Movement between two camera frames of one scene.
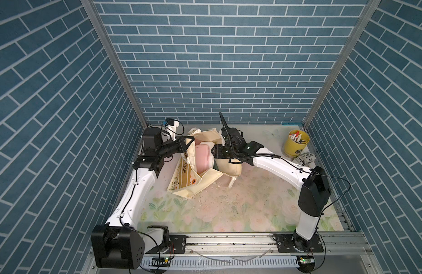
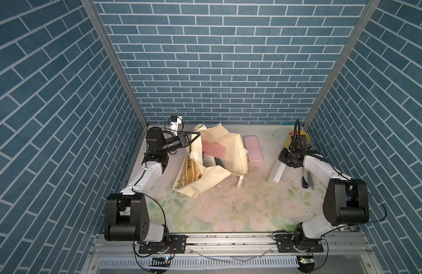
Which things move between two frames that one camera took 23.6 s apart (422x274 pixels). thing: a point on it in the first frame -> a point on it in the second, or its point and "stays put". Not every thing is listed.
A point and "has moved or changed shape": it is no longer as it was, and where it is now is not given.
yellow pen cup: (296, 140) stays put
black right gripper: (217, 150) -> (281, 157)
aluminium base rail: (345, 253) stays put
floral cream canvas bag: (185, 180) has moved or changed shape
